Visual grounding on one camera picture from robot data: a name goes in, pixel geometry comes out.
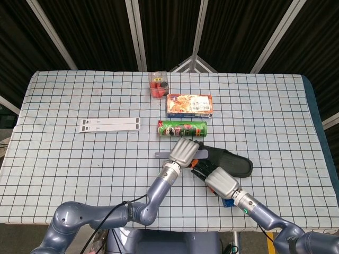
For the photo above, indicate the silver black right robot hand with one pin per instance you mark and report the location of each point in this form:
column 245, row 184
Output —
column 222, row 182

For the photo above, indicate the black rubber slipper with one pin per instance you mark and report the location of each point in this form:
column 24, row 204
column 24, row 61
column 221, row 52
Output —
column 233, row 161

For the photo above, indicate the grey scrub brush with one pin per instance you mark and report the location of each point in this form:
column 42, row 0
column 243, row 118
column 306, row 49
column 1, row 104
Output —
column 162, row 154

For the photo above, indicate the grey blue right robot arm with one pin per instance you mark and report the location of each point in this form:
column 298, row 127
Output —
column 265, row 214

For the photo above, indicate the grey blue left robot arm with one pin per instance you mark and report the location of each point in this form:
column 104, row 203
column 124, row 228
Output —
column 159, row 190

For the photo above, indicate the blue toy building block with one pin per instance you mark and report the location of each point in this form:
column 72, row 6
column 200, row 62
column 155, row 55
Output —
column 228, row 203

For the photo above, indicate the white table leg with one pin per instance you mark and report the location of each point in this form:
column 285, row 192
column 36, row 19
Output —
column 236, row 243

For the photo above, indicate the green Pringles can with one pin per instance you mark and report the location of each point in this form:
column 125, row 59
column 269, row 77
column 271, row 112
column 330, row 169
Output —
column 185, row 129

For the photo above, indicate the orange blue cracker box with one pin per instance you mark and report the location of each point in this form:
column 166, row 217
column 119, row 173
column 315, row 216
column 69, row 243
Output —
column 189, row 105

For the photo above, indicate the grey blue robot torso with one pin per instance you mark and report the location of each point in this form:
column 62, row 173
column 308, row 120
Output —
column 164, row 243

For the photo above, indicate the clear box with red caps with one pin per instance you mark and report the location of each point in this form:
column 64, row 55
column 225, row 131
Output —
column 159, row 90

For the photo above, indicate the white flat strip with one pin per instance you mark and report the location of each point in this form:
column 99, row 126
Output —
column 111, row 124

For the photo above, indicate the clear plastic bin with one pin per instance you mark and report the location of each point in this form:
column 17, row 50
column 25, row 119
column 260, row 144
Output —
column 98, row 243

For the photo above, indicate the white black checkered tablecloth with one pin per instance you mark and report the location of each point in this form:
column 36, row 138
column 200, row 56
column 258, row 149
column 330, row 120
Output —
column 79, row 172

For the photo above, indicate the black corrugated partition screen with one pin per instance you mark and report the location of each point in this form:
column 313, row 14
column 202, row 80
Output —
column 100, row 31

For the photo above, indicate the white metal frame stand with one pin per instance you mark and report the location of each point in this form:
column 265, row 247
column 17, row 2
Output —
column 185, row 63

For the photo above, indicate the white partition frame post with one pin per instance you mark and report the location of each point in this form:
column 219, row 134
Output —
column 331, row 120
column 9, row 104
column 200, row 26
column 139, row 34
column 51, row 34
column 276, row 34

